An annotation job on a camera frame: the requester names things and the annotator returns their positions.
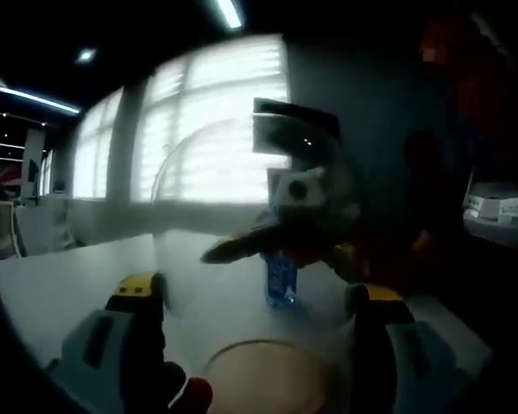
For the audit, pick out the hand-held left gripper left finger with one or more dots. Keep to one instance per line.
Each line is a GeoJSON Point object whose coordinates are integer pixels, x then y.
{"type": "Point", "coordinates": [125, 345]}

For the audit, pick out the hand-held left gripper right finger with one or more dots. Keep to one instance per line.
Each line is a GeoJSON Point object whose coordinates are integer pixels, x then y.
{"type": "Point", "coordinates": [371, 345]}

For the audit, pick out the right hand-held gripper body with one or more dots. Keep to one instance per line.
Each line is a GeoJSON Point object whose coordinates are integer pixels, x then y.
{"type": "Point", "coordinates": [328, 207]}

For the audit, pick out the blue drink bottle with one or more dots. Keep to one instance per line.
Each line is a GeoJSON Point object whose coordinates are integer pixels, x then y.
{"type": "Point", "coordinates": [280, 280]}

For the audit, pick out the clear glass dome cover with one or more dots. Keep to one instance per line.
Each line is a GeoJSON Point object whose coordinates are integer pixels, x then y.
{"type": "Point", "coordinates": [190, 194]}

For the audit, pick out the person's left hand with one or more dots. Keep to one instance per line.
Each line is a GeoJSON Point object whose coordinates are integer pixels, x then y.
{"type": "Point", "coordinates": [196, 397]}

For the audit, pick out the large black monitor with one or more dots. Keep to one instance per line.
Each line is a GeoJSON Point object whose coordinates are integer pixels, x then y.
{"type": "Point", "coordinates": [298, 125]}

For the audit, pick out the round wooden base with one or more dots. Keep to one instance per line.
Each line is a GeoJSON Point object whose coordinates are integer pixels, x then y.
{"type": "Point", "coordinates": [272, 379]}

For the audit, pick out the window with white blinds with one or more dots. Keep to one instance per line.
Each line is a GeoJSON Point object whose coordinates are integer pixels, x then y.
{"type": "Point", "coordinates": [216, 108]}

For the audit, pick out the white boxes on shelf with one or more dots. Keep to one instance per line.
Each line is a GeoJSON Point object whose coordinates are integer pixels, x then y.
{"type": "Point", "coordinates": [496, 205]}

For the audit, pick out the white office chair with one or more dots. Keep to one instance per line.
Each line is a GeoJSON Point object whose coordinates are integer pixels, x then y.
{"type": "Point", "coordinates": [4, 228]}

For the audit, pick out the curved ceiling light strip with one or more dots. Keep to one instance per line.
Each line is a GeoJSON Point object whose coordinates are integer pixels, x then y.
{"type": "Point", "coordinates": [228, 13]}

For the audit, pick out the round ceiling spot light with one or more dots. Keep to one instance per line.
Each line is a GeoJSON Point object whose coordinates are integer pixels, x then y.
{"type": "Point", "coordinates": [86, 55]}

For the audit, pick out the straight ceiling light strip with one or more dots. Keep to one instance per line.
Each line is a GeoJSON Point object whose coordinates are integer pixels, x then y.
{"type": "Point", "coordinates": [39, 99]}

